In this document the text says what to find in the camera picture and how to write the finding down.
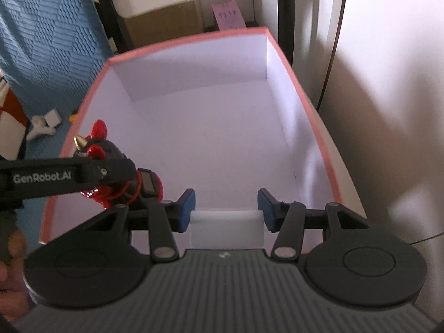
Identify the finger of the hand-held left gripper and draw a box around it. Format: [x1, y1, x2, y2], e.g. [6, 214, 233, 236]
[137, 168, 164, 202]
[77, 158, 135, 194]

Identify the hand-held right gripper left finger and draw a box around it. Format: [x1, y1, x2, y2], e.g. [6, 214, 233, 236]
[83, 188, 196, 262]

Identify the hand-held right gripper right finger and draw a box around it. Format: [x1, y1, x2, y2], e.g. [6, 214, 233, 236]
[257, 188, 369, 261]

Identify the black red horned toy figure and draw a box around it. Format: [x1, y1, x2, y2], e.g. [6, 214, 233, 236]
[74, 119, 164, 212]

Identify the white translucent plastic block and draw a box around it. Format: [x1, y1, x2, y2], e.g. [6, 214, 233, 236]
[190, 210, 265, 250]

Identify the pink-rimmed white cardboard box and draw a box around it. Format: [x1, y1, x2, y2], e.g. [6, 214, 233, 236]
[39, 27, 369, 254]

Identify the person's left hand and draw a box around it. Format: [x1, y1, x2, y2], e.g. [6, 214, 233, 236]
[0, 231, 30, 321]

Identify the crumpled white tissue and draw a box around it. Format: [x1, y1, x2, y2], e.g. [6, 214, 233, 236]
[26, 109, 64, 142]

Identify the red white patterned blanket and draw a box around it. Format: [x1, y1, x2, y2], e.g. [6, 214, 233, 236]
[0, 71, 30, 162]

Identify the blue textured cloth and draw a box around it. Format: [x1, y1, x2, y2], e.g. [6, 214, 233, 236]
[0, 0, 117, 250]

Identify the white plastic chair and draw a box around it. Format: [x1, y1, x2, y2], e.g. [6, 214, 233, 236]
[89, 0, 296, 72]

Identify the pink sticky note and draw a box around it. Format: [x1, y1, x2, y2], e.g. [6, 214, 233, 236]
[211, 1, 248, 31]

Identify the thin black cable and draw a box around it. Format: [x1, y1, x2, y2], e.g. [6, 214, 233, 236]
[316, 0, 352, 112]

